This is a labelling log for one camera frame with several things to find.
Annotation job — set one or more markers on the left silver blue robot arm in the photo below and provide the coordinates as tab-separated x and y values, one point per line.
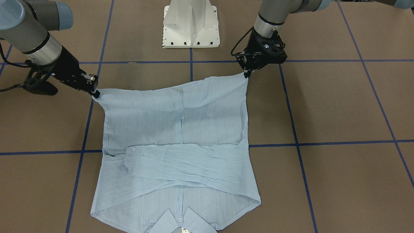
273	14

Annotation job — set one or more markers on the light blue button shirt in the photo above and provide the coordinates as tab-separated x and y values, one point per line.
176	159

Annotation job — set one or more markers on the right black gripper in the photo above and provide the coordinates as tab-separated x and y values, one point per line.
68	65

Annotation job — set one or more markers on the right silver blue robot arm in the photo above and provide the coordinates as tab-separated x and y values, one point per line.
26	25

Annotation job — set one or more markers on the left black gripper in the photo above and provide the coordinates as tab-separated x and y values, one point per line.
251	60

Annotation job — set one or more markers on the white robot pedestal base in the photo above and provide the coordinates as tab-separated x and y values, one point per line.
190	24

